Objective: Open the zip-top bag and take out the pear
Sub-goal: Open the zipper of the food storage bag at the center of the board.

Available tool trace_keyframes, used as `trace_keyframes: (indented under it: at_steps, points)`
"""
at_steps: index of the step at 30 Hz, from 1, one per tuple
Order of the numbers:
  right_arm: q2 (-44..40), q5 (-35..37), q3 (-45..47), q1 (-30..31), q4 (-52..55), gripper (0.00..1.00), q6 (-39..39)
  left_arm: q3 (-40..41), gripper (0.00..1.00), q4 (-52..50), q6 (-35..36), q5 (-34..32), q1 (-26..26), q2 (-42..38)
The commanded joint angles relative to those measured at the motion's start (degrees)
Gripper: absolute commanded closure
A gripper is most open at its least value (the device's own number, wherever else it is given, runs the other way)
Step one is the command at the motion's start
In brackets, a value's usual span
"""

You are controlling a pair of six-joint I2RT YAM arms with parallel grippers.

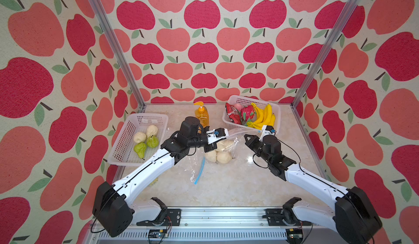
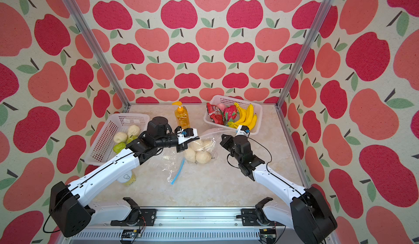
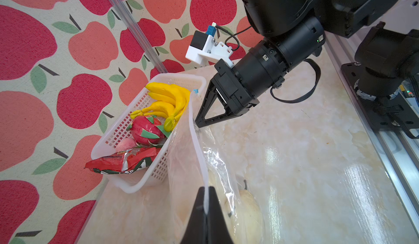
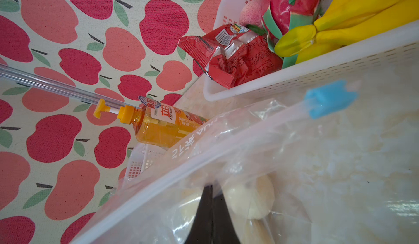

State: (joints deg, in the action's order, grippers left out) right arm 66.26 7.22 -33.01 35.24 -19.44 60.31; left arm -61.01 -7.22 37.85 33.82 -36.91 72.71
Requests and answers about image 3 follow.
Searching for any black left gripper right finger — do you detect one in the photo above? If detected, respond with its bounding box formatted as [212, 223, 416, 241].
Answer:
[206, 187, 233, 244]

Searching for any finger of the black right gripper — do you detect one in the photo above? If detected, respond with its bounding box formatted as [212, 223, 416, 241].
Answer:
[195, 80, 243, 128]

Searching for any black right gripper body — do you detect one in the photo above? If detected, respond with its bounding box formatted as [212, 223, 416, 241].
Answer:
[212, 59, 259, 113]

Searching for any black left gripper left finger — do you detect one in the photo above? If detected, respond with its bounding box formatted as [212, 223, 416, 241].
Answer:
[180, 187, 207, 244]

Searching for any cream pear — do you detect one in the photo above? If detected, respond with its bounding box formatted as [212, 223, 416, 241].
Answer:
[222, 181, 264, 244]

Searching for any clear white zip-top bag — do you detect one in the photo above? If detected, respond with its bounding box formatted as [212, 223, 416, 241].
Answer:
[168, 93, 246, 244]

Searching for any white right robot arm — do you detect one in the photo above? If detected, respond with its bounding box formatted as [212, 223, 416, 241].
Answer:
[195, 0, 419, 128]

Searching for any red snack bag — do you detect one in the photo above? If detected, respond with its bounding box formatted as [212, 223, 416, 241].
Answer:
[85, 147, 160, 175]

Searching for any upper yellow toy banana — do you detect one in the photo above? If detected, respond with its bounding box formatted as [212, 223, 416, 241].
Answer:
[146, 82, 191, 132]

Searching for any yellow toy banana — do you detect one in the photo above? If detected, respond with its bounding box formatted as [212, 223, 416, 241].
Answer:
[146, 82, 191, 132]
[130, 101, 175, 119]

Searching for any lower yellow toy banana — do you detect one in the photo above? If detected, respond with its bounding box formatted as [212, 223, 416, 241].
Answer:
[130, 101, 175, 119]

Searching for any pink toy dragon fruit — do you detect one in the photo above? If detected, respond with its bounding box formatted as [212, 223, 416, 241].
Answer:
[127, 116, 167, 146]

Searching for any aluminium right corner post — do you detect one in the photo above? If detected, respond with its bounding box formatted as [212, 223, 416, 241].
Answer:
[108, 0, 168, 73]

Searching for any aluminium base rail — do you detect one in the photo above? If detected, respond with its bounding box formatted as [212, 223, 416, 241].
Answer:
[325, 33, 419, 232]

